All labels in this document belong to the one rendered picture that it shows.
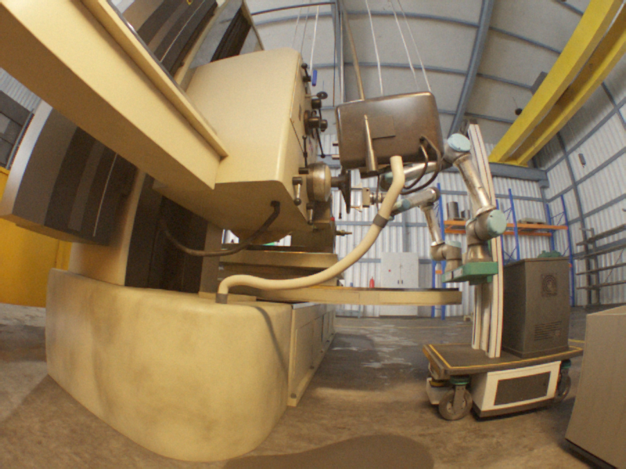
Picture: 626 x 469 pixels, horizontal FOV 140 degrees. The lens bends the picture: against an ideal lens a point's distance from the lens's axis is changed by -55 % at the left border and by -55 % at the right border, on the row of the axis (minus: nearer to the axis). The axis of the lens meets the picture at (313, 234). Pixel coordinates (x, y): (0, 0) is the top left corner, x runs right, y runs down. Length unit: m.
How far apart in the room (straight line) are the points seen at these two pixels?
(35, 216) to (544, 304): 2.16
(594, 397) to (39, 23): 1.76
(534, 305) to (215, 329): 1.45
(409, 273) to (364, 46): 7.26
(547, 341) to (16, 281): 3.78
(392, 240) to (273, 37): 7.80
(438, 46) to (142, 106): 8.63
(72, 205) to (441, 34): 8.82
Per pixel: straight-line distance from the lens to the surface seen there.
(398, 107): 0.85
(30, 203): 0.98
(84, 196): 1.07
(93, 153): 1.11
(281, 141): 1.04
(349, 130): 0.85
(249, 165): 1.03
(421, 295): 1.98
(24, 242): 2.80
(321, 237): 1.86
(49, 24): 0.69
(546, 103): 8.89
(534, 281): 1.51
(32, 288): 2.86
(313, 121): 1.42
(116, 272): 1.19
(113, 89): 0.73
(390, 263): 8.28
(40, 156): 1.01
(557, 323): 1.61
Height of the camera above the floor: 0.66
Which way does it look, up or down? 13 degrees up
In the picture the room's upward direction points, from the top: 4 degrees clockwise
